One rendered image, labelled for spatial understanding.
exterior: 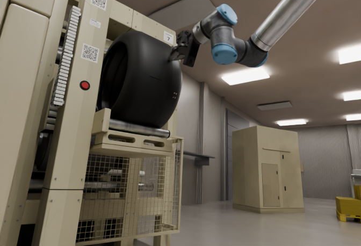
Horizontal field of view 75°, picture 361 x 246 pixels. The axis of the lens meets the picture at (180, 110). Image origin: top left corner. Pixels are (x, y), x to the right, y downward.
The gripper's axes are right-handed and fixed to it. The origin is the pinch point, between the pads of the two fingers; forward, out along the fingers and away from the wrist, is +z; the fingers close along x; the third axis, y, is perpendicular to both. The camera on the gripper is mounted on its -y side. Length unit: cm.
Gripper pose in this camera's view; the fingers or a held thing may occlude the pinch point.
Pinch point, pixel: (171, 59)
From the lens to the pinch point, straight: 117.1
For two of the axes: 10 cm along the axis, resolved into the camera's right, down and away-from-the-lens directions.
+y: -0.3, -9.4, 3.5
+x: -7.7, -2.1, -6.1
